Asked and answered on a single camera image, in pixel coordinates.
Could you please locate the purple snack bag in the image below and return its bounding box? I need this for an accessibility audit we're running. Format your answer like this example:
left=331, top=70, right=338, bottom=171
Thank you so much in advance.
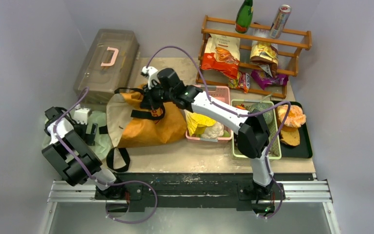
left=250, top=70, right=289, bottom=90

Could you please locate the cassava chips bag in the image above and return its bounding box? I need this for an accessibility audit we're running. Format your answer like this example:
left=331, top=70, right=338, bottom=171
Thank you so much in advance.
left=201, top=34, right=240, bottom=79

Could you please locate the bread slice near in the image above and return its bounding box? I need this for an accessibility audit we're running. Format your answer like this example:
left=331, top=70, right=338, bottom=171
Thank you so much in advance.
left=280, top=127, right=300, bottom=146

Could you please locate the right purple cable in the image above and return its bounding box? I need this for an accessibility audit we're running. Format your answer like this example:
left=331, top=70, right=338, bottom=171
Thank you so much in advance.
left=145, top=45, right=292, bottom=220

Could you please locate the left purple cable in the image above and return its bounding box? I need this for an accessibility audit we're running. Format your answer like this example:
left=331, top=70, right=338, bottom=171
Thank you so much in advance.
left=52, top=86, right=117, bottom=186

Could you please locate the brown snack bag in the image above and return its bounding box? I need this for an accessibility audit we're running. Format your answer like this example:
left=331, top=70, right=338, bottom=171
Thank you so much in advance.
left=250, top=41, right=279, bottom=78

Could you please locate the green plastic grocery bag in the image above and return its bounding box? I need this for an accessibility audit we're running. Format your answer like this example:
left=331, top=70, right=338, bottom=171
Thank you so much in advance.
left=41, top=107, right=112, bottom=162

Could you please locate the toy melon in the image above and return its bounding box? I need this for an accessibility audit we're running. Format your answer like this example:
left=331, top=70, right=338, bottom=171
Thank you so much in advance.
left=250, top=102, right=274, bottom=126

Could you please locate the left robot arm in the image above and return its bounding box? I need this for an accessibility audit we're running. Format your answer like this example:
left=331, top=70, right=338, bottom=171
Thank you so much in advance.
left=41, top=107, right=126, bottom=199

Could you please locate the pink plastic basket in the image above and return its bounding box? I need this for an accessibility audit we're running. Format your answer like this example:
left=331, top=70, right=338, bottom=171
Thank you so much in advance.
left=185, top=85, right=233, bottom=143

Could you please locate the brown paper tote bag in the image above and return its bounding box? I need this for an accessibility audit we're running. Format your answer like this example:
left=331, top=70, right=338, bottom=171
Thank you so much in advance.
left=99, top=85, right=187, bottom=173

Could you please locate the green drink can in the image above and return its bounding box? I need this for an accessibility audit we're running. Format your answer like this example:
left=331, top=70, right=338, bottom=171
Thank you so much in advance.
left=235, top=0, right=253, bottom=34

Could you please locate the toy cauliflower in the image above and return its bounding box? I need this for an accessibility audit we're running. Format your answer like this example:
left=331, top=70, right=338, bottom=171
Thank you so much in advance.
left=200, top=122, right=224, bottom=139

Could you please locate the wooden rack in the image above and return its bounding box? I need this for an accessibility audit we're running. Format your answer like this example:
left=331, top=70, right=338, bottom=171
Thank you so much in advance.
left=195, top=15, right=313, bottom=99

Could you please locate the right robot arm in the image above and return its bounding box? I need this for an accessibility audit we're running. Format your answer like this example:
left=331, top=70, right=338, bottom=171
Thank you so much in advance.
left=140, top=66, right=273, bottom=198

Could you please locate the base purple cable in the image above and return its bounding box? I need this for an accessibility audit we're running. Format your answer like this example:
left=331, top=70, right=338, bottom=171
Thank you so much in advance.
left=105, top=180, right=158, bottom=225

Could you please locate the green plastic basket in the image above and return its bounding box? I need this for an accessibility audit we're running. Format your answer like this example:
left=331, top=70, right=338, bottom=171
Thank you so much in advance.
left=230, top=99, right=282, bottom=160

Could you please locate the toy napa cabbage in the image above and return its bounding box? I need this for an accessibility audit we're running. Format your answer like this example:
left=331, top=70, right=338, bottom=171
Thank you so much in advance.
left=185, top=110, right=216, bottom=136

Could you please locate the colourful snack packet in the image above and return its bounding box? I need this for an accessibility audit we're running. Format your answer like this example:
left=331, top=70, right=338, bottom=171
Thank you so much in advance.
left=227, top=71, right=251, bottom=93

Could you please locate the translucent storage box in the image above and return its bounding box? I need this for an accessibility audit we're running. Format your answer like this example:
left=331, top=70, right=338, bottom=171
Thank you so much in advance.
left=74, top=29, right=139, bottom=104

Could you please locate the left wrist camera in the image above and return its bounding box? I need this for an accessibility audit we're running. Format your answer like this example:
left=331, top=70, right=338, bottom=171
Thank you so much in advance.
left=72, top=108, right=91, bottom=125

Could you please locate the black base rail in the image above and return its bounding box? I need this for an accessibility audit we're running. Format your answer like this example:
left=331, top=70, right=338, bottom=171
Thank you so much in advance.
left=95, top=172, right=286, bottom=214

